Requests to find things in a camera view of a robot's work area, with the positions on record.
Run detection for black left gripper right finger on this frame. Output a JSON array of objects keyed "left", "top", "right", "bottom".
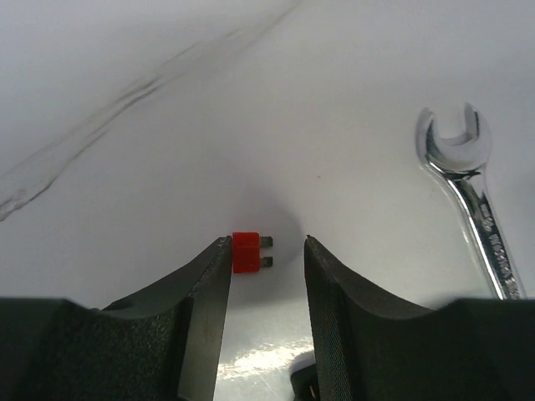
[{"left": 303, "top": 237, "right": 534, "bottom": 400}]

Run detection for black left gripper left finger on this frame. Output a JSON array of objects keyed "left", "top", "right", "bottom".
[{"left": 1, "top": 237, "right": 232, "bottom": 400}]

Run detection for black fuse box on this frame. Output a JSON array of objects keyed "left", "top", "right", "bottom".
[{"left": 290, "top": 363, "right": 320, "bottom": 401}]

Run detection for red blade fuse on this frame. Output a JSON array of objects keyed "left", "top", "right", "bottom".
[{"left": 232, "top": 231, "right": 273, "bottom": 274}]

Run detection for small chrome combination wrench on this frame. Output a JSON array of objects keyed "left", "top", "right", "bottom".
[{"left": 415, "top": 103, "right": 527, "bottom": 300}]

